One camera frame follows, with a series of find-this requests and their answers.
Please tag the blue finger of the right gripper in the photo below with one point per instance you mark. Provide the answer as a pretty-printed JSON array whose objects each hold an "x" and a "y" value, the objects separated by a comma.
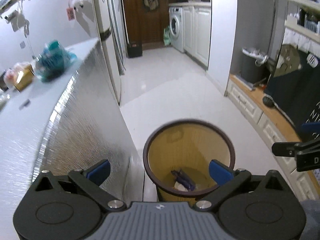
[{"x": 311, "y": 127}]

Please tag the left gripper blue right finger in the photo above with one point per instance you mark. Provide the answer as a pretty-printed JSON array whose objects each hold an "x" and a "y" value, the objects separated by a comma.
[{"x": 220, "y": 173}]

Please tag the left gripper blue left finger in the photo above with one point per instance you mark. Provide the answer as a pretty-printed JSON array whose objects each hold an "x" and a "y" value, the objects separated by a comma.
[{"x": 99, "y": 172}]

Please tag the blue floral plastic bag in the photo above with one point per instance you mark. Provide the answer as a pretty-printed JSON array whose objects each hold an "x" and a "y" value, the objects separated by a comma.
[{"x": 183, "y": 182}]

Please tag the yellow cardboard box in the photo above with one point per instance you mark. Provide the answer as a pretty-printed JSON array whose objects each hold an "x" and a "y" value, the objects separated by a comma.
[{"x": 24, "y": 77}]

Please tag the teal plastic bag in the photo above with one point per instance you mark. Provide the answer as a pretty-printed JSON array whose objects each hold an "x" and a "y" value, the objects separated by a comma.
[{"x": 53, "y": 61}]

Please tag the black bear cloth cover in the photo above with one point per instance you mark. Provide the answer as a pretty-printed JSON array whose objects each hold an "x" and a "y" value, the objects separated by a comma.
[{"x": 294, "y": 88}]

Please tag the yellow wastebasket with brown rim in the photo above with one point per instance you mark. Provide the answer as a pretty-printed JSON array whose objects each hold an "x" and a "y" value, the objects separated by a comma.
[{"x": 186, "y": 145}]

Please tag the white low cabinet wood top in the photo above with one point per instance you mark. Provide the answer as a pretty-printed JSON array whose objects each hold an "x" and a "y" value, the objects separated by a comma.
[{"x": 272, "y": 127}]

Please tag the black round object on cabinet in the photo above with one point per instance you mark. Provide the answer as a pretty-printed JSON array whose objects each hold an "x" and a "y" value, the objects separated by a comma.
[{"x": 268, "y": 102}]

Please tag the dark bin with white liner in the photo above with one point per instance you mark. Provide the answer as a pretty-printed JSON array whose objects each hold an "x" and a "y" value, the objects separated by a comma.
[{"x": 253, "y": 64}]

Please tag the black bin by door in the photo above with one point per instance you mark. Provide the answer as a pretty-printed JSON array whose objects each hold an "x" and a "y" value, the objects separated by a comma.
[{"x": 134, "y": 49}]

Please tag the green plastic bag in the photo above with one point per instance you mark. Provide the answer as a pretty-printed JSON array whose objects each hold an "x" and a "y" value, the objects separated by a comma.
[{"x": 167, "y": 36}]

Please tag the brown wooden door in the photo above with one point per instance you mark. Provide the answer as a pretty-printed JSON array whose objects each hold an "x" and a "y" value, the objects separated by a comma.
[{"x": 145, "y": 26}]

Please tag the white kitchen cabinets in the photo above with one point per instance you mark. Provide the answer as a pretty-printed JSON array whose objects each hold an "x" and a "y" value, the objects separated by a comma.
[{"x": 196, "y": 33}]

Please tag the pink hanging tag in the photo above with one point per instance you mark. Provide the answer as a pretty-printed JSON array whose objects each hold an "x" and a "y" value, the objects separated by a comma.
[{"x": 70, "y": 13}]

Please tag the white washing machine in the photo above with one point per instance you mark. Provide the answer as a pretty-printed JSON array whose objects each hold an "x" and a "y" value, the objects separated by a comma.
[{"x": 176, "y": 27}]

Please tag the white refrigerator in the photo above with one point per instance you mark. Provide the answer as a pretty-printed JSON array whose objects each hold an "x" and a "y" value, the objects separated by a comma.
[{"x": 110, "y": 41}]

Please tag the white wall shelf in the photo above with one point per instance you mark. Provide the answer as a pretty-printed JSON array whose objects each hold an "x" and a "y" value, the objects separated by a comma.
[{"x": 306, "y": 20}]

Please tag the plush sheep wall toy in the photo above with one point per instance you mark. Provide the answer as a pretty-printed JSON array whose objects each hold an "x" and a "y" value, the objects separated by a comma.
[{"x": 77, "y": 4}]

